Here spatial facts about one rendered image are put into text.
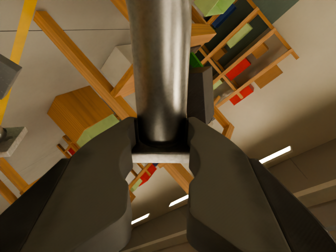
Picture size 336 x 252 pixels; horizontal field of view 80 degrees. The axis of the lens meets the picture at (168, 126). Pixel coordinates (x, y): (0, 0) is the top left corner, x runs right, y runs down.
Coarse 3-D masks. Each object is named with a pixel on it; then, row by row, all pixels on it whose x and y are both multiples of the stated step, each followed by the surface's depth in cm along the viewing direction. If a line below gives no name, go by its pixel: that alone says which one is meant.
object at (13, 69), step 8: (0, 56) 20; (0, 64) 20; (8, 64) 20; (16, 64) 21; (0, 72) 20; (8, 72) 21; (16, 72) 21; (0, 80) 21; (8, 80) 21; (0, 88) 22; (8, 88) 22; (0, 96) 22
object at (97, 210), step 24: (96, 144) 9; (120, 144) 9; (72, 168) 8; (96, 168) 8; (120, 168) 9; (72, 192) 7; (96, 192) 7; (120, 192) 7; (48, 216) 6; (72, 216) 6; (96, 216) 6; (120, 216) 6; (48, 240) 5; (72, 240) 5; (96, 240) 6; (120, 240) 7
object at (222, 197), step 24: (192, 120) 11; (192, 144) 9; (216, 144) 9; (192, 168) 10; (216, 168) 8; (240, 168) 8; (192, 192) 7; (216, 192) 7; (240, 192) 7; (192, 216) 6; (216, 216) 6; (240, 216) 6; (264, 216) 6; (192, 240) 7; (216, 240) 6; (240, 240) 6; (264, 240) 6
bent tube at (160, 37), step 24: (144, 0) 8; (168, 0) 8; (144, 24) 9; (168, 24) 9; (144, 48) 9; (168, 48) 9; (144, 72) 10; (168, 72) 10; (144, 96) 10; (168, 96) 10; (144, 120) 11; (168, 120) 11; (144, 144) 12; (168, 144) 12
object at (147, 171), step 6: (114, 114) 605; (66, 138) 471; (72, 144) 472; (60, 150) 497; (66, 150) 493; (72, 150) 496; (66, 156) 496; (144, 168) 568; (150, 168) 593; (156, 168) 609; (138, 174) 543; (144, 174) 565; (150, 174) 576; (132, 180) 581; (138, 180) 543; (144, 180) 563; (132, 186) 519; (132, 198) 506
